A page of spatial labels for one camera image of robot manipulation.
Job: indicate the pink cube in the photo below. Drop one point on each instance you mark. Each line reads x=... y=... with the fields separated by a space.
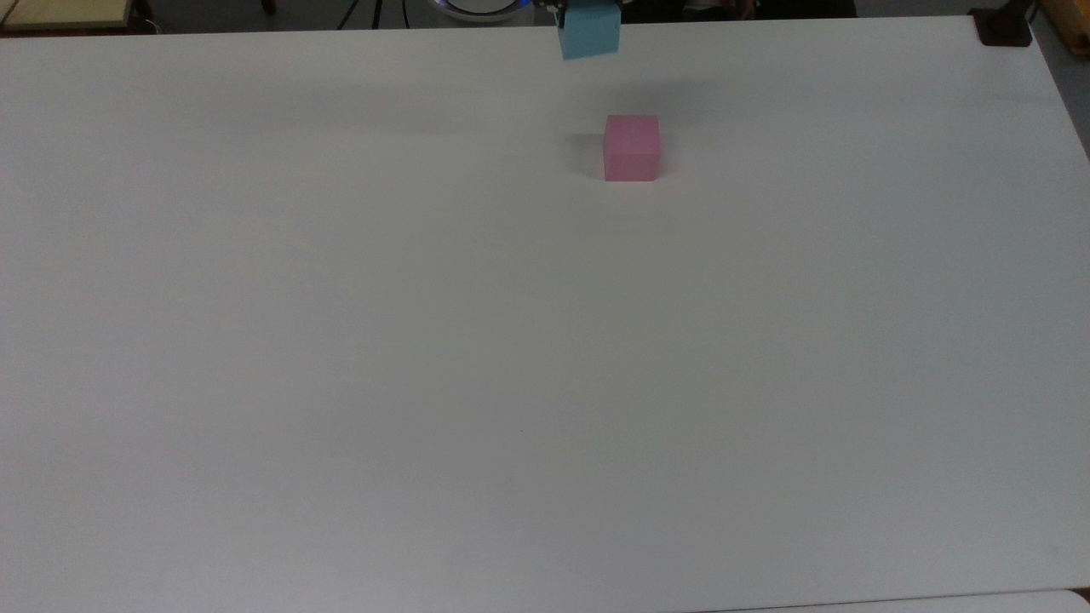
x=632 y=149

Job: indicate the black camera stand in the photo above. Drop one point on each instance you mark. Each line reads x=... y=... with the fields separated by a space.
x=1003 y=30

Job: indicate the light wooden board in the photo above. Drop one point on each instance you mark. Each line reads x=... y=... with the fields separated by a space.
x=1073 y=21

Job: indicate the yellow flat board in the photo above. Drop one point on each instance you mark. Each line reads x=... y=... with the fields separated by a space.
x=60 y=10

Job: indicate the white adjoining table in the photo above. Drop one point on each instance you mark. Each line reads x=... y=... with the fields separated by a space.
x=937 y=606

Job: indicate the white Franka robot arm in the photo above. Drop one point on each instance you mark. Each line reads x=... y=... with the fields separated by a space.
x=481 y=7

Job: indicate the blue cube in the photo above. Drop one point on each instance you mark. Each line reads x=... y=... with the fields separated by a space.
x=590 y=34

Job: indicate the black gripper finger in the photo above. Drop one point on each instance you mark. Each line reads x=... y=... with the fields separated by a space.
x=552 y=4

